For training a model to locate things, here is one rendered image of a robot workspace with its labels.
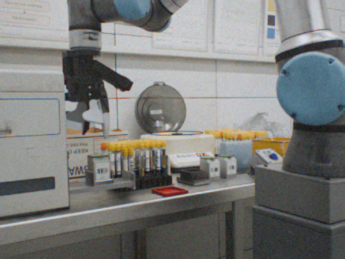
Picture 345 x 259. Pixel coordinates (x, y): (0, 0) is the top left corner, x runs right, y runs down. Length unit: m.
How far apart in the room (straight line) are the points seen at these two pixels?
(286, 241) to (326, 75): 0.35
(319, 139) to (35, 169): 0.58
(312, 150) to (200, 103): 1.09
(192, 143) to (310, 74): 0.77
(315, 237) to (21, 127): 0.61
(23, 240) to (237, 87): 1.40
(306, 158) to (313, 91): 0.19
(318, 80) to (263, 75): 1.45
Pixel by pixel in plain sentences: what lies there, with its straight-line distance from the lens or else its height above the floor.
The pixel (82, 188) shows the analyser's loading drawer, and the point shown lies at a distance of 0.91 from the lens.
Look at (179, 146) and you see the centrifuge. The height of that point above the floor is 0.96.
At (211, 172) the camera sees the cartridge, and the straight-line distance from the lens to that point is 1.15.
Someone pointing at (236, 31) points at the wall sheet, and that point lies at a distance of 2.00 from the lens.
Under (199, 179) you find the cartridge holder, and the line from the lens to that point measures 1.11.
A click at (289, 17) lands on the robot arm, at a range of 0.72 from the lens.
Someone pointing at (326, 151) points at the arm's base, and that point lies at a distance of 0.81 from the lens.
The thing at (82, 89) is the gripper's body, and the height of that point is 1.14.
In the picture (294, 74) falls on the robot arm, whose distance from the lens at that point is 0.67.
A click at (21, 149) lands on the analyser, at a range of 0.86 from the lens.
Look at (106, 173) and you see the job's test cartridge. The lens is 0.94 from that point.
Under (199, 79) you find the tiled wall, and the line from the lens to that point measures 1.84.
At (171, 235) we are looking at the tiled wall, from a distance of 1.83.
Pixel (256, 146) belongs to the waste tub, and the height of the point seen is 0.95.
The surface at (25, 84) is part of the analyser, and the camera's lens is 0.86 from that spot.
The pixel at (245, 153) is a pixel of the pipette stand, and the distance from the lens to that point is 1.30.
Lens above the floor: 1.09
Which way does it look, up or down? 3 degrees down
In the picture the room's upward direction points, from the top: 1 degrees counter-clockwise
